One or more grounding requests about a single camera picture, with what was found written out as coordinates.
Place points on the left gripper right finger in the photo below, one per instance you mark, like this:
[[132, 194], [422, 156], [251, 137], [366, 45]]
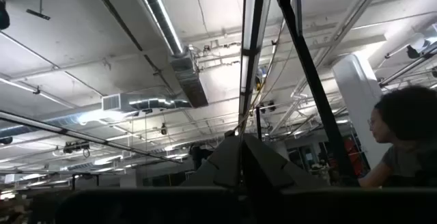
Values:
[[263, 169]]

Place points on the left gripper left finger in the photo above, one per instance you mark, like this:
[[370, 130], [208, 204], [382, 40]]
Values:
[[222, 169]]

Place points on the white building column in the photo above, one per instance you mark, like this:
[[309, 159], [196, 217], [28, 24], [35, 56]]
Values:
[[355, 97]]

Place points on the LED light bar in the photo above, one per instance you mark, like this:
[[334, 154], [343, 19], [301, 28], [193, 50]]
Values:
[[252, 29], [85, 136]]

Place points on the person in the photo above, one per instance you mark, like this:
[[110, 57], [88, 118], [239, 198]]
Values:
[[409, 114]]

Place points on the black ceiling device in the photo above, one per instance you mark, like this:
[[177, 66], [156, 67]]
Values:
[[3, 15]]

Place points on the silver ceiling air duct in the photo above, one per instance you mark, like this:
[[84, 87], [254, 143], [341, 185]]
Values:
[[189, 80]]

